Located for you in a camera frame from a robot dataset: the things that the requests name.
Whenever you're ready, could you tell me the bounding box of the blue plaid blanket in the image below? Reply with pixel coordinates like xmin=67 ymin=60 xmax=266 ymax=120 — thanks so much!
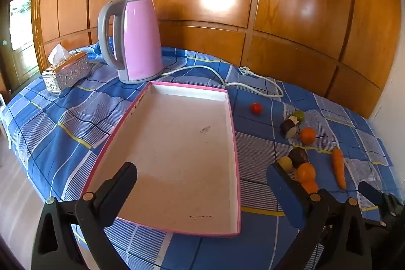
xmin=2 ymin=36 xmax=399 ymax=270

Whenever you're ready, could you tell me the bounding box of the small yellow potato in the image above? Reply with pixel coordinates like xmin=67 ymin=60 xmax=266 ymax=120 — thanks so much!
xmin=278 ymin=156 xmax=293 ymax=171

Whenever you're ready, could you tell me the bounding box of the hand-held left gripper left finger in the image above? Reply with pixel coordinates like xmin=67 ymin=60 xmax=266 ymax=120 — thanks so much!
xmin=32 ymin=161 xmax=149 ymax=270

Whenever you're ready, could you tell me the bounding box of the dark wrinkled round fruit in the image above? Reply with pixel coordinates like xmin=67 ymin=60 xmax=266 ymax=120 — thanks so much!
xmin=289 ymin=148 xmax=309 ymax=168

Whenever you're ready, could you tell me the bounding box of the silver embossed tissue box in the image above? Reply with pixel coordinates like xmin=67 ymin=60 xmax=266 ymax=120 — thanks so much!
xmin=42 ymin=52 xmax=91 ymax=96

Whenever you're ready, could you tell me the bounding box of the pink rimmed white tray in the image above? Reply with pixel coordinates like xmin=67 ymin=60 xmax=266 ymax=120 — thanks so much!
xmin=77 ymin=81 xmax=241 ymax=238

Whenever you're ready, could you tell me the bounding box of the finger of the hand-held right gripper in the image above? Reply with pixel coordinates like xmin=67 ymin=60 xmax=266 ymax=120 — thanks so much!
xmin=358 ymin=181 xmax=396 ymax=217

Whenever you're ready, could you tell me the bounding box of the large eggplant chunk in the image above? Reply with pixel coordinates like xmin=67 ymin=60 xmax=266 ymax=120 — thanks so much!
xmin=280 ymin=121 xmax=300 ymax=139

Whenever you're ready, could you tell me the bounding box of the white power cord with plug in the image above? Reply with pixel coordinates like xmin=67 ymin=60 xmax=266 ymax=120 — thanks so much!
xmin=160 ymin=65 xmax=284 ymax=98

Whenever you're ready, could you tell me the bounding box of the carrot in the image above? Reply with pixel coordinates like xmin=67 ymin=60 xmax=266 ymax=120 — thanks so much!
xmin=331 ymin=147 xmax=348 ymax=190

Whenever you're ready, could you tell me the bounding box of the wooden door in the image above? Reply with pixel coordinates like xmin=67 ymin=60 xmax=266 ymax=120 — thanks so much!
xmin=0 ymin=0 xmax=42 ymax=93

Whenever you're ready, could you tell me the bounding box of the pink electric kettle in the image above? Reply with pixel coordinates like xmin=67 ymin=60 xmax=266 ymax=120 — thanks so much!
xmin=97 ymin=0 xmax=164 ymax=85

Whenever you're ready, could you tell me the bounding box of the orange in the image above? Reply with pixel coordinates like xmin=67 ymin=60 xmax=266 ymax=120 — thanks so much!
xmin=300 ymin=127 xmax=316 ymax=145
xmin=302 ymin=181 xmax=319 ymax=195
xmin=296 ymin=163 xmax=316 ymax=183

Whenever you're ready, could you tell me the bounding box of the white tissue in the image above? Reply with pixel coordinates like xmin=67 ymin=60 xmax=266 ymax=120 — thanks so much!
xmin=48 ymin=44 xmax=70 ymax=65

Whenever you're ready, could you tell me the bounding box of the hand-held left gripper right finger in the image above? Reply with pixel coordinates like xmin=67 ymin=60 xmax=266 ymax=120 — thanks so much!
xmin=267 ymin=162 xmax=374 ymax=270

